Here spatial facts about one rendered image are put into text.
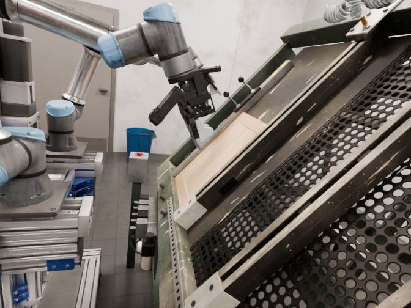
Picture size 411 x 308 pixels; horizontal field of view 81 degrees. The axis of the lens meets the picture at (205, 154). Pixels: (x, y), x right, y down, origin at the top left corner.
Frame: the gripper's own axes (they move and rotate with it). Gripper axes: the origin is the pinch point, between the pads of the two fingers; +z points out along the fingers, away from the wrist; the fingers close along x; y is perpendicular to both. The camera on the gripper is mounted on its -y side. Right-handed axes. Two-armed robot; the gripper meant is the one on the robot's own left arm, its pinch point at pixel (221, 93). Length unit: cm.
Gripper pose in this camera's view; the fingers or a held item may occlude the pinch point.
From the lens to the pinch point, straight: 150.1
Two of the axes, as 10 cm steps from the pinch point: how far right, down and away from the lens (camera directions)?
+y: -7.9, 4.9, 3.6
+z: 6.0, 7.1, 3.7
